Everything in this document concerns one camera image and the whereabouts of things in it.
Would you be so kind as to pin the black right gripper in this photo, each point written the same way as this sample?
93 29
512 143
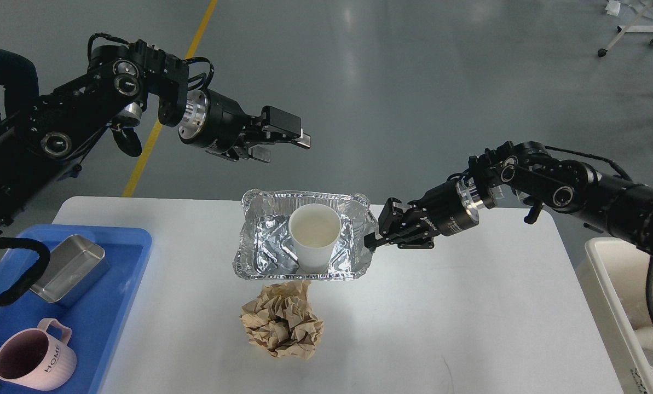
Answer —
412 227

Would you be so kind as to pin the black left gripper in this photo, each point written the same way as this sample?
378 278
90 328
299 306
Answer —
217 124

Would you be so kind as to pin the white paper cup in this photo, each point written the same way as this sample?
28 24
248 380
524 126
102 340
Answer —
314 229

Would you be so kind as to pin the aluminium foil tray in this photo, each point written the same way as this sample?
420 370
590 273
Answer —
266 250

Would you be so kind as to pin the brown paper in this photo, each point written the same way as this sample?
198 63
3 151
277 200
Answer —
281 320

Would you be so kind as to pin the stainless steel rectangular container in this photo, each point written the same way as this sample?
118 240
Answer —
75 266

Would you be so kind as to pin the pink ribbed mug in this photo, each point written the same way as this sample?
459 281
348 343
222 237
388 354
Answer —
39 358

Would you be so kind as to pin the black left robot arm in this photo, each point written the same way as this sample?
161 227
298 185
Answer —
46 140

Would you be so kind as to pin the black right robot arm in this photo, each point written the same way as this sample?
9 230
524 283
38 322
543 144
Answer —
604 203

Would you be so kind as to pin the clear floor plate left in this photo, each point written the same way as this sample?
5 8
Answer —
462 190

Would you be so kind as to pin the beige plastic bin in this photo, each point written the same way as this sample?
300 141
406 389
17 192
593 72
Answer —
613 279

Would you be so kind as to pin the white wheeled cart frame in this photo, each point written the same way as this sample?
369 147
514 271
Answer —
641 27

